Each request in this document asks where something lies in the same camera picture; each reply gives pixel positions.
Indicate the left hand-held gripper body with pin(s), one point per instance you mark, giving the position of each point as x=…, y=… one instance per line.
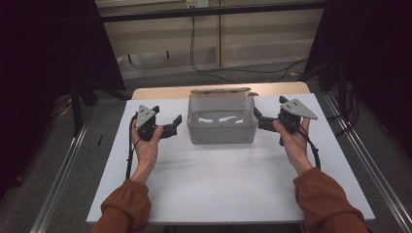
x=144, y=116

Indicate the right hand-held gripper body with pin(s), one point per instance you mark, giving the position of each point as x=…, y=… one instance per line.
x=296, y=107

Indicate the grey storage box clear lid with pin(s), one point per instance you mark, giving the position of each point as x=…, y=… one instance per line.
x=222, y=132

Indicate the person's left hand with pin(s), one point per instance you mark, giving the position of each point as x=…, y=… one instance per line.
x=147, y=149

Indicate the person's right hand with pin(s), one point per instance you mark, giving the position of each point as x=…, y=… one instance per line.
x=293, y=147

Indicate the black metal stand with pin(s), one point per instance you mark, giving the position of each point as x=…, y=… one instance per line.
x=341, y=93
x=76, y=106

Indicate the small black floor piece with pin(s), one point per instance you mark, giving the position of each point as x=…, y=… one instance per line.
x=100, y=140

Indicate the white table cover sheet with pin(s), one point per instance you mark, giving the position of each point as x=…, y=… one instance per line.
x=223, y=187

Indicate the black curtain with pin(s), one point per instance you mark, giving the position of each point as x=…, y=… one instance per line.
x=48, y=64
x=372, y=48

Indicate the black horizontal bar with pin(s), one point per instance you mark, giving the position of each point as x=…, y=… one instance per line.
x=210, y=10

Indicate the metal floor rail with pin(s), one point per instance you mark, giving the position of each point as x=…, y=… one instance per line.
x=372, y=168
x=58, y=184

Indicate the white wall socket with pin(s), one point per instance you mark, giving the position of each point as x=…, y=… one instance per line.
x=197, y=3

